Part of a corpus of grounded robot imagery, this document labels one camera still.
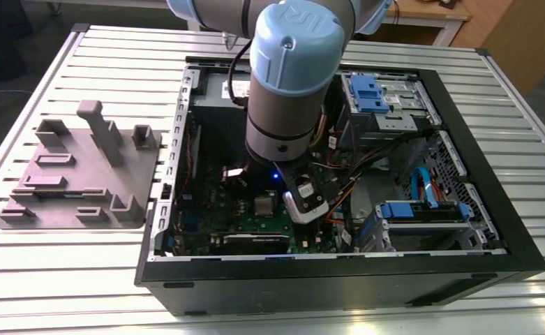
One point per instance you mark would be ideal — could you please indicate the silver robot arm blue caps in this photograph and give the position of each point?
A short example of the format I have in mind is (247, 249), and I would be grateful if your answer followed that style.
(290, 87)

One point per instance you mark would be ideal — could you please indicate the CPU socket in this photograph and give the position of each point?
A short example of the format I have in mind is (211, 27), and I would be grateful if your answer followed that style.
(275, 213)

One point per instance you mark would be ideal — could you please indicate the green motherboard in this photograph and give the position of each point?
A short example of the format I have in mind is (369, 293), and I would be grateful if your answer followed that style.
(224, 209)

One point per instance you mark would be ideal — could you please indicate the grey power supply unit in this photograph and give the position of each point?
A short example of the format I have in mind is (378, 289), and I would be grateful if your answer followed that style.
(216, 125)

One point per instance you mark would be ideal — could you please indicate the black RAM slot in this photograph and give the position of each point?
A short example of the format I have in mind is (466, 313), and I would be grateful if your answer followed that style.
(319, 232)
(304, 234)
(314, 233)
(300, 234)

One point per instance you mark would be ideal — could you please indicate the black graphics card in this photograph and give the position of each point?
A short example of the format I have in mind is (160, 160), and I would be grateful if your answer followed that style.
(252, 242)

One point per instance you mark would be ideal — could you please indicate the black disk in blue carrier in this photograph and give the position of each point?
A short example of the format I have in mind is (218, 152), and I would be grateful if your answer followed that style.
(399, 211)

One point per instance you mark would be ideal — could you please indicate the grey metal drive cage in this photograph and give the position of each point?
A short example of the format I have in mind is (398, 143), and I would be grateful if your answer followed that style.
(393, 122)

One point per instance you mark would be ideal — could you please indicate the blue plastic drive latch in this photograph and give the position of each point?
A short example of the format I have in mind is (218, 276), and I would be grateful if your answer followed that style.
(365, 90)

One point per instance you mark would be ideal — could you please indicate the black PC case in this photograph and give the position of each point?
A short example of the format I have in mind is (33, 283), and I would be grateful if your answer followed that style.
(299, 286)

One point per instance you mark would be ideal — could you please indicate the grey metal disk bay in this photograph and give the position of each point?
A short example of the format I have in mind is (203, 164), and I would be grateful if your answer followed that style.
(427, 226)

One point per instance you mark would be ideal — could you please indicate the grey plastic parts rack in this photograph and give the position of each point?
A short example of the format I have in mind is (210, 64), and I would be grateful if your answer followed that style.
(90, 181)

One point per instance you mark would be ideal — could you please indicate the black table corner cap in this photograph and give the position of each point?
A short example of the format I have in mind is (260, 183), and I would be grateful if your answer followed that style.
(80, 28)
(482, 52)

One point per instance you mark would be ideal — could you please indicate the brown wooden cabinet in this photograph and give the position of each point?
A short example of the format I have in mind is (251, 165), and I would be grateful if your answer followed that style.
(523, 38)

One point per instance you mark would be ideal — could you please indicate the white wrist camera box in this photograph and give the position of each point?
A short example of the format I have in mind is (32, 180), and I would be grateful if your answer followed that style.
(306, 214)

